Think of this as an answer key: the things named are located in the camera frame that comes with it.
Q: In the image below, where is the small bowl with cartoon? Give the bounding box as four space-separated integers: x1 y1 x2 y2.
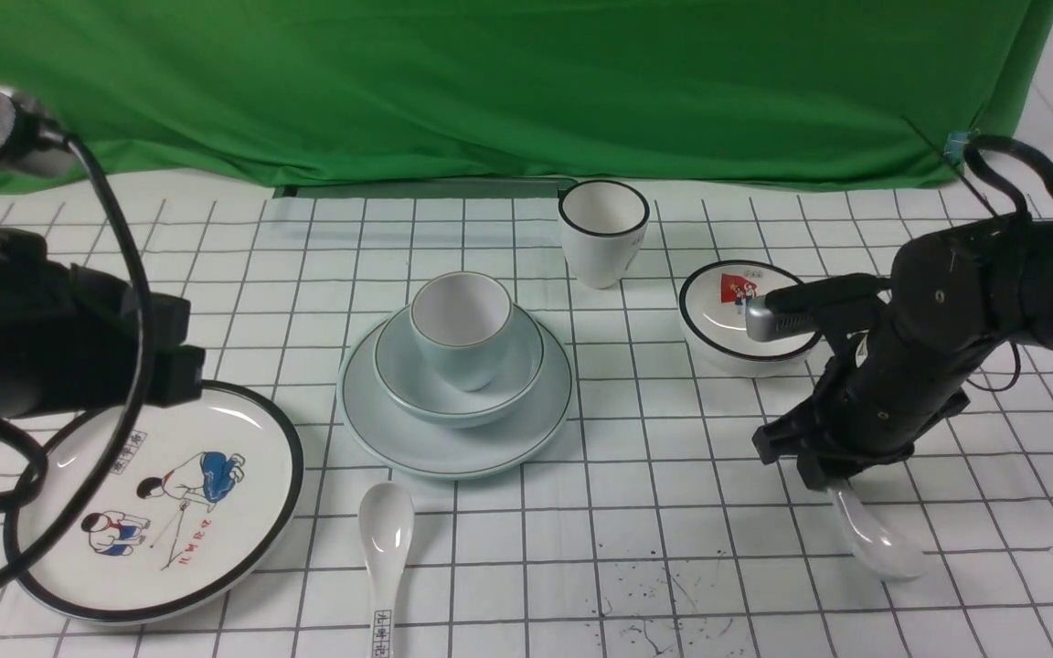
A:
678 260 822 377

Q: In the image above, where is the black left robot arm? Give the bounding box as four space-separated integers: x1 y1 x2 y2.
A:
0 87 205 513

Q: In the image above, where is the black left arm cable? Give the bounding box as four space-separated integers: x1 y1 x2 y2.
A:
0 128 157 611

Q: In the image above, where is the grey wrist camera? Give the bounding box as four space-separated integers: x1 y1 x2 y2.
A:
746 273 891 343

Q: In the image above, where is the plain pale green plate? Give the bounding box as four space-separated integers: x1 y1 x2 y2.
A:
335 311 574 482

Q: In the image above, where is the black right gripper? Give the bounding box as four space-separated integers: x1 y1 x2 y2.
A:
752 303 970 492

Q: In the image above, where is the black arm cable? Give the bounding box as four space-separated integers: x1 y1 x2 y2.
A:
906 117 1053 220
0 128 157 611

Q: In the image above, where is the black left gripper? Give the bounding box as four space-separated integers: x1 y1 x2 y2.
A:
0 227 206 430

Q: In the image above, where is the plain white ceramic spoon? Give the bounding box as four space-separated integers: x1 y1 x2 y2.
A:
827 480 928 582

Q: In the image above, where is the blue binder clip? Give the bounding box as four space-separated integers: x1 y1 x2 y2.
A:
941 129 976 167

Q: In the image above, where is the pale green cup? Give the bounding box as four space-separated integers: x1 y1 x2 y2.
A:
409 271 514 391

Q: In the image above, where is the large plate with cartoon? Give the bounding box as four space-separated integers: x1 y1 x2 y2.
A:
18 380 304 625

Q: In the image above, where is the green backdrop cloth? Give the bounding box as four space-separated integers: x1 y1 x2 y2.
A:
0 1 1053 191

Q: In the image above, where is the pale green bowl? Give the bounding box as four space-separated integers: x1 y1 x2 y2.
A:
373 307 545 428

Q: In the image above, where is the white spoon with characters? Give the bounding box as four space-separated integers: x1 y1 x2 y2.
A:
356 482 415 657

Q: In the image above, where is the white grid tablecloth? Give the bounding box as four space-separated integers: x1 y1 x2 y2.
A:
0 184 1053 657

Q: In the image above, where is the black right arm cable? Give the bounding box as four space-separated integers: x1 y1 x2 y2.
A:
906 117 1053 220

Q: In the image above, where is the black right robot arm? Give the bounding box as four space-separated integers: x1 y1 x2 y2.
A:
750 214 1053 468

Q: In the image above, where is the white cup black rim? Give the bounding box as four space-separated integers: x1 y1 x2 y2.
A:
558 180 651 290

